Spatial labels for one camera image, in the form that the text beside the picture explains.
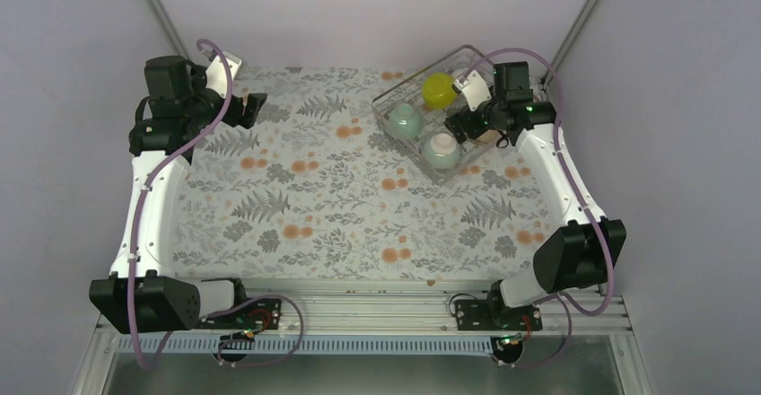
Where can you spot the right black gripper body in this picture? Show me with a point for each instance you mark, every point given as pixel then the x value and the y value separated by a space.
pixel 474 129

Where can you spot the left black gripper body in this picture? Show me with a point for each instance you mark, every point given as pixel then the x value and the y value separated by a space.
pixel 232 116

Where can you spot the pale green pink-base bowl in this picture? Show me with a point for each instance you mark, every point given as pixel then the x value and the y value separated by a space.
pixel 441 151

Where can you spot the yellow bowl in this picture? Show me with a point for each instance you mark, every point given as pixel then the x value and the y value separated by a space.
pixel 438 91

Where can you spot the celadon green bowl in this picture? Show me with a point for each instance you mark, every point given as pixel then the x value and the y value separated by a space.
pixel 405 122

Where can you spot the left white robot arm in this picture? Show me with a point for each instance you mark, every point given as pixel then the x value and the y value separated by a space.
pixel 142 286

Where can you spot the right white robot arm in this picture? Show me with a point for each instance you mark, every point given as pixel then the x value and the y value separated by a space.
pixel 583 250

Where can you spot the beige bowl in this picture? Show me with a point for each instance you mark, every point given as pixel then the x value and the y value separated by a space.
pixel 488 137

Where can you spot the floral table mat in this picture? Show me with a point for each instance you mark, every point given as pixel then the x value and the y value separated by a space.
pixel 316 190

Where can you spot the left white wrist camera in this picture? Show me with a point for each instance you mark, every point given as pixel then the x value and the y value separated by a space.
pixel 220 73

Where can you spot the wire dish rack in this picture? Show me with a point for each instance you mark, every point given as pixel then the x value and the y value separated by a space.
pixel 437 119

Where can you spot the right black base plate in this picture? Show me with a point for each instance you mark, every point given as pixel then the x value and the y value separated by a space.
pixel 479 315

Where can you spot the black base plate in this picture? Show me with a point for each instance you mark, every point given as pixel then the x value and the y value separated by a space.
pixel 263 314
pixel 479 315

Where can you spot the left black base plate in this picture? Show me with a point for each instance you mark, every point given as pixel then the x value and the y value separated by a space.
pixel 263 314

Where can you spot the aluminium mounting rail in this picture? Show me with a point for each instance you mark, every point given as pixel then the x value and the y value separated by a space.
pixel 421 313

